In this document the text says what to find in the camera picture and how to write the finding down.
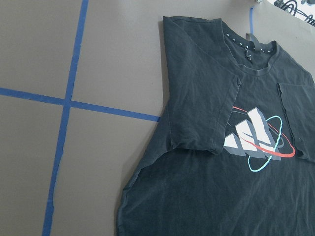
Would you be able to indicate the black printed t-shirt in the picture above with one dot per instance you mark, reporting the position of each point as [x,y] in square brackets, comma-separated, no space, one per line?
[234,152]

